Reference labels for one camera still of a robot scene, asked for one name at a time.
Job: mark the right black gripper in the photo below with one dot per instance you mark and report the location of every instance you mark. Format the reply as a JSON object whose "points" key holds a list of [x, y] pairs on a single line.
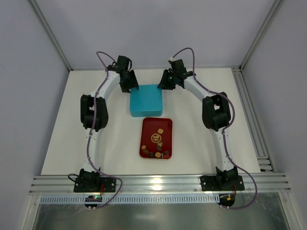
{"points": [[168, 80]]}

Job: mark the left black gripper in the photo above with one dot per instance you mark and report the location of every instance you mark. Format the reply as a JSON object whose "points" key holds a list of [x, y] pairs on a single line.
{"points": [[129, 81]]}

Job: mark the teal tin lid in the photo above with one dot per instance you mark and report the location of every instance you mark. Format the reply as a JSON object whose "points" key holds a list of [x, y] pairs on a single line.
{"points": [[147, 95]]}

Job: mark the red rectangular tray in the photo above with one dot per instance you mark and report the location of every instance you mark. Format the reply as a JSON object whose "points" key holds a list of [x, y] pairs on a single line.
{"points": [[150, 137]]}

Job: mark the teal tin box with cups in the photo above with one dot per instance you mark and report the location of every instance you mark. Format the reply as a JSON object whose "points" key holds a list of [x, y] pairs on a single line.
{"points": [[146, 112]]}

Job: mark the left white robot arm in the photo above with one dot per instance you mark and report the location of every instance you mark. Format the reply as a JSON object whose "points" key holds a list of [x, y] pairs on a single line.
{"points": [[93, 109]]}

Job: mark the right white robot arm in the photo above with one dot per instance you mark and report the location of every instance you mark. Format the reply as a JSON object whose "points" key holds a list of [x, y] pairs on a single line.
{"points": [[216, 117]]}

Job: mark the light square chocolate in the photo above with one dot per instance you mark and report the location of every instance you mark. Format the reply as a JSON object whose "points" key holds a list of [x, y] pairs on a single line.
{"points": [[160, 130]]}

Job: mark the caramel square chocolate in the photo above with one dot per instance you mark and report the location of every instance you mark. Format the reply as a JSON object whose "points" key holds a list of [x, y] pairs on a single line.
{"points": [[158, 155]]}

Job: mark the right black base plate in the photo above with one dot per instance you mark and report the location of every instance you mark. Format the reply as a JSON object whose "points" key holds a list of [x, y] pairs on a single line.
{"points": [[211, 183]]}

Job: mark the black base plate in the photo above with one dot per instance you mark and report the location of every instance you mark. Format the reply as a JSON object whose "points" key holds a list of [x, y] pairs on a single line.
{"points": [[96, 185], [211, 183]]}

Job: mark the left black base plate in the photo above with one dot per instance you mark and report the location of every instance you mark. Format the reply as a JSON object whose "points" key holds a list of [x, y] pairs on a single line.
{"points": [[96, 185]]}

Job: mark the slotted cable duct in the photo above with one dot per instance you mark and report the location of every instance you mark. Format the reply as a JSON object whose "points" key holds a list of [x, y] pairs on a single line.
{"points": [[131, 199]]}

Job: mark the right frame rail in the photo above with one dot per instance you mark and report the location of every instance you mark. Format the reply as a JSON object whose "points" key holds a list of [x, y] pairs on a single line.
{"points": [[256, 133]]}

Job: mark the aluminium rail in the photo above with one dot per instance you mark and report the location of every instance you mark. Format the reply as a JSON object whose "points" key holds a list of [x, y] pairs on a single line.
{"points": [[185, 183]]}

